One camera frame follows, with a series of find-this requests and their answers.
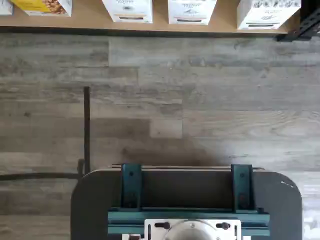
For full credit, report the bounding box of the yellow food box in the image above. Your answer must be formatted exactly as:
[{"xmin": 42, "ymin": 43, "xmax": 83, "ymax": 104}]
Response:
[{"xmin": 9, "ymin": 0, "xmax": 73, "ymax": 18}]

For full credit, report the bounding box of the white box pink strip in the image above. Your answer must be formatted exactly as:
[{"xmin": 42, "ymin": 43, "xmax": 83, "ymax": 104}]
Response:
[{"xmin": 167, "ymin": 0, "xmax": 218, "ymax": 26}]

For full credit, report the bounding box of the white mounting plate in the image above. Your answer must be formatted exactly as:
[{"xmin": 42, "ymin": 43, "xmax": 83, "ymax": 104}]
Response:
[{"xmin": 144, "ymin": 218, "xmax": 242, "ymax": 240}]

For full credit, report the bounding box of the plain white box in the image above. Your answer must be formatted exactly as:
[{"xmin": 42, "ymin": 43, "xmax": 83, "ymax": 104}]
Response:
[{"xmin": 0, "ymin": 0, "xmax": 14, "ymax": 16}]

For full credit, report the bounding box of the white box tan strip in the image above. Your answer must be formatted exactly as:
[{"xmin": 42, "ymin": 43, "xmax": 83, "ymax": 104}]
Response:
[{"xmin": 101, "ymin": 0, "xmax": 154, "ymax": 24}]

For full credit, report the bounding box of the teal metal clamp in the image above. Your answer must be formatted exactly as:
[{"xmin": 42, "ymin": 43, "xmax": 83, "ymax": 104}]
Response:
[
  {"xmin": 120, "ymin": 163, "xmax": 143, "ymax": 210},
  {"xmin": 230, "ymin": 163, "xmax": 254, "ymax": 214}
]

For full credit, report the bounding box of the white box green strip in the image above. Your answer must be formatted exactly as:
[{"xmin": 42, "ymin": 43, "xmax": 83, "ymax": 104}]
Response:
[{"xmin": 236, "ymin": 0, "xmax": 302, "ymax": 31}]

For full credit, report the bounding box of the brown cardboard shelf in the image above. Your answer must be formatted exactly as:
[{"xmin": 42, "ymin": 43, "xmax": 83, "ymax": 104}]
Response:
[{"xmin": 0, "ymin": 0, "xmax": 295, "ymax": 34}]

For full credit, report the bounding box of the black metal shelf frame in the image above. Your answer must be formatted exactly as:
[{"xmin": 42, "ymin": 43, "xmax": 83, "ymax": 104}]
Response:
[{"xmin": 276, "ymin": 0, "xmax": 320, "ymax": 42}]

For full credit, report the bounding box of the teal base frame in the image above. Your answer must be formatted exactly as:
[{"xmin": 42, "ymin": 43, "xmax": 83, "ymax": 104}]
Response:
[{"xmin": 107, "ymin": 206, "xmax": 271, "ymax": 240}]

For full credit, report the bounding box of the dark grey robot table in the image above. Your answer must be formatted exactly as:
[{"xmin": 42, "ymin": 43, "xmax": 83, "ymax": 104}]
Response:
[{"xmin": 70, "ymin": 168, "xmax": 304, "ymax": 240}]

